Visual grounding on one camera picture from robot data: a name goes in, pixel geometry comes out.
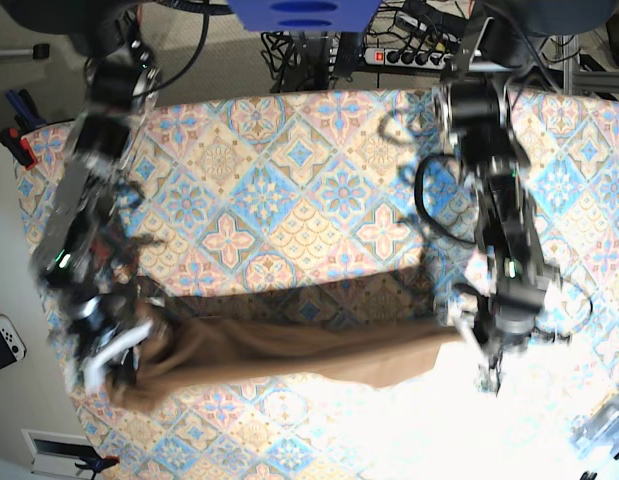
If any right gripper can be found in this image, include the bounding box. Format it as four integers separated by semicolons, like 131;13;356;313
66;294;154;393

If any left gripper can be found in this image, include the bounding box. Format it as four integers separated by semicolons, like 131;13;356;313
448;284;572;395

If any brown t-shirt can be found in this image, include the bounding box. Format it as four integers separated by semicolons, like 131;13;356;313
105;304;460;412

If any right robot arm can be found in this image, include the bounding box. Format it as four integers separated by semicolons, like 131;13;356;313
31;12;160;394

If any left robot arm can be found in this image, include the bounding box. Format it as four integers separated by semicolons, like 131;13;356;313
414;5;572;393

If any game console with white controller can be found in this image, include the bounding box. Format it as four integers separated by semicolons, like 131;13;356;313
0;314;27;370

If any white floor vent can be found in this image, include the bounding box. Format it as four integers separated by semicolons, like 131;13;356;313
21;429;97;479

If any black clamp at bottom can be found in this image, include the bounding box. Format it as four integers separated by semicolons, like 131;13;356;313
75;454;120;477

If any clear plastic box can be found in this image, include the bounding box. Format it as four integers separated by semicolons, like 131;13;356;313
569;395;619;472

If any red and black clamp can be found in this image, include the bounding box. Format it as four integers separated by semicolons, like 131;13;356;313
0;128;38;171

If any patterned tablecloth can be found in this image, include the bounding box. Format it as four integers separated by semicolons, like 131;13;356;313
71;91;619;479

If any white power strip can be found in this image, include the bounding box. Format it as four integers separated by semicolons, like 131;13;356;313
363;47;452;70

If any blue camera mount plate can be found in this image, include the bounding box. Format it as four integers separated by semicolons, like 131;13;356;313
228;0;380;33

